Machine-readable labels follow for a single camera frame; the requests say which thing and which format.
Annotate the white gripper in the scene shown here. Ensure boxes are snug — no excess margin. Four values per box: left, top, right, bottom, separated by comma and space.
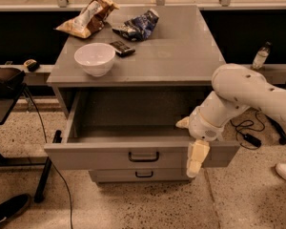
175, 107, 224, 178

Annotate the grey top drawer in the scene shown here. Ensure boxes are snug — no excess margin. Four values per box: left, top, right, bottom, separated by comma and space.
43, 89, 241, 172

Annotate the grey drawer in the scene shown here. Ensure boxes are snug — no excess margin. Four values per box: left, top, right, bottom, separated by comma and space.
89, 168, 190, 183
43, 89, 241, 172

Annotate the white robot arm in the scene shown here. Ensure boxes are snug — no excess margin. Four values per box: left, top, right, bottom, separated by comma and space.
176, 64, 286, 178

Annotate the grey bottom drawer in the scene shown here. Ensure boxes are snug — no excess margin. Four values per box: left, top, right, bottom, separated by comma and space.
89, 168, 190, 183

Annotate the grey drawer cabinet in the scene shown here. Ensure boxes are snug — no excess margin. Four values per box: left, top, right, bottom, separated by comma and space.
46, 5, 227, 184

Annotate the black stand foot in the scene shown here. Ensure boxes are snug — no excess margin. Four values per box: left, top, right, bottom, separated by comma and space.
268, 117, 286, 145

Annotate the clear plastic bottle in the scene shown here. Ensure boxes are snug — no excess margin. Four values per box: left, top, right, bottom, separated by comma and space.
252, 42, 272, 71

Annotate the dark snack bar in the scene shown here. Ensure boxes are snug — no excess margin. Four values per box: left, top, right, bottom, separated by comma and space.
111, 41, 135, 57

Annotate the blue chip bag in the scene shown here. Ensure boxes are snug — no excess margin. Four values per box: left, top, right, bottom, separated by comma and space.
112, 9, 159, 41

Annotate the white bowl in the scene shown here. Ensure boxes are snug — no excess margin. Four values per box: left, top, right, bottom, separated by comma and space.
74, 43, 115, 77

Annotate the tan chip bag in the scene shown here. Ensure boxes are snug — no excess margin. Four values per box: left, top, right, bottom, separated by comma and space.
55, 0, 119, 38

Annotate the small yellow black device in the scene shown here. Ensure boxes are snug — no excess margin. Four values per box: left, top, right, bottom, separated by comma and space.
24, 59, 40, 72

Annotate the black bag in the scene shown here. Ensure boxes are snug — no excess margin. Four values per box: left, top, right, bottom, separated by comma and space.
0, 67, 25, 98

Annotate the black shoe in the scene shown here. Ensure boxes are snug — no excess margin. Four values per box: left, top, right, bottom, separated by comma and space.
0, 194, 31, 225

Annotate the black power adapter cable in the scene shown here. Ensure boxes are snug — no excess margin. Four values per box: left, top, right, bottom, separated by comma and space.
229, 110, 267, 151

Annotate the black floor cable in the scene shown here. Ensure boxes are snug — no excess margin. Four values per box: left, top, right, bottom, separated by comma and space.
23, 87, 74, 229

